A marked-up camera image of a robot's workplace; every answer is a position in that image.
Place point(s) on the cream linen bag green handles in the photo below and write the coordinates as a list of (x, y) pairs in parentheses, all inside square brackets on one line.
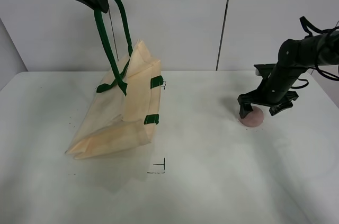
[(124, 112)]

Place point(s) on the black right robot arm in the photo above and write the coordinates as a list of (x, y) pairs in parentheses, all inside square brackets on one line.
[(295, 57)]

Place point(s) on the pink peach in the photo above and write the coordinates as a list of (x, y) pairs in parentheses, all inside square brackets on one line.
[(254, 118)]

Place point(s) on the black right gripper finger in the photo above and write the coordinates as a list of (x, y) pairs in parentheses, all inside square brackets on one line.
[(245, 103), (275, 109)]

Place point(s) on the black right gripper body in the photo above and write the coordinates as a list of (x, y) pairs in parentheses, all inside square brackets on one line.
[(275, 84)]

